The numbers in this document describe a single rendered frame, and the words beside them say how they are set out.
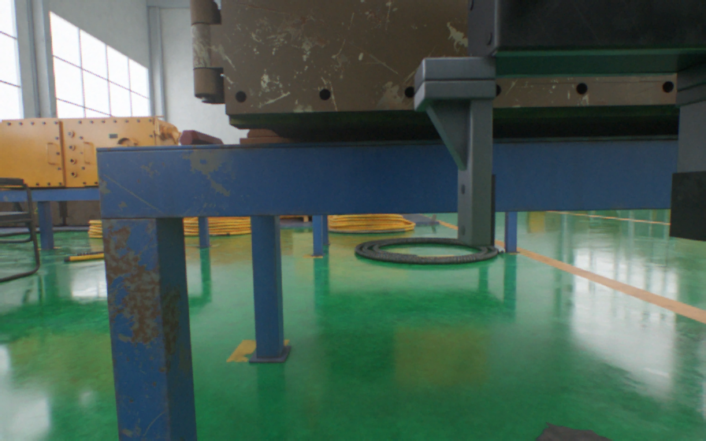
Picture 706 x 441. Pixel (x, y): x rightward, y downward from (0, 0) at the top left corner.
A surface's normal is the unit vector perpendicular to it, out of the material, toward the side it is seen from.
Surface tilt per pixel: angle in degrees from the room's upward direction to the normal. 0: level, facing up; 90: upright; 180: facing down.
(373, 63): 90
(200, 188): 90
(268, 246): 90
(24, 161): 90
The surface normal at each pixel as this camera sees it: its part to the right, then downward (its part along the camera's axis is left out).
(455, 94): 0.00, 0.08
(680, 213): -1.00, 0.02
